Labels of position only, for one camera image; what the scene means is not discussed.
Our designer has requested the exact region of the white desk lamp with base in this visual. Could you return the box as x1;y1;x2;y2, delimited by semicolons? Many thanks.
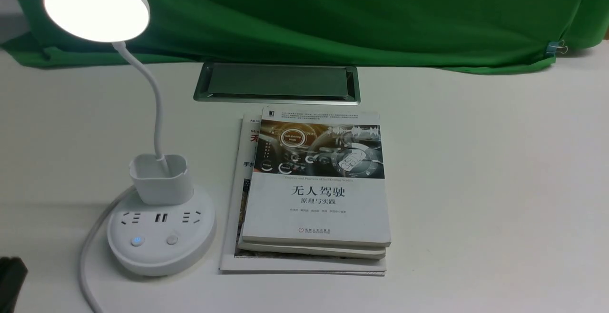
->
43;0;216;280

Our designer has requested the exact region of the top white self-driving book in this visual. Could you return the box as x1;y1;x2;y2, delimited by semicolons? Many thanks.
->
241;107;392;248

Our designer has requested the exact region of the bottom thin white book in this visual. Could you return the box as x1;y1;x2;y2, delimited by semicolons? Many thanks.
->
219;114;387;276

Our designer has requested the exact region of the green backdrop cloth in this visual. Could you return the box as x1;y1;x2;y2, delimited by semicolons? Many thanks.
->
0;0;609;75

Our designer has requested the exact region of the blue binder clip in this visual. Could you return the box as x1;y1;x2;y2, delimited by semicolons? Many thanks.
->
545;39;569;58

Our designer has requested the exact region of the black object at edge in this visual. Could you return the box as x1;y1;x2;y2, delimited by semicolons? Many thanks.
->
0;256;28;313

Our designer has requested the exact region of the silver desk cable hatch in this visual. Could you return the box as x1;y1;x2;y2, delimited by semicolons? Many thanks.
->
193;62;361;106

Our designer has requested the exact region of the white lamp power cable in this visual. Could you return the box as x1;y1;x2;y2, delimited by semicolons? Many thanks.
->
79;186;137;313

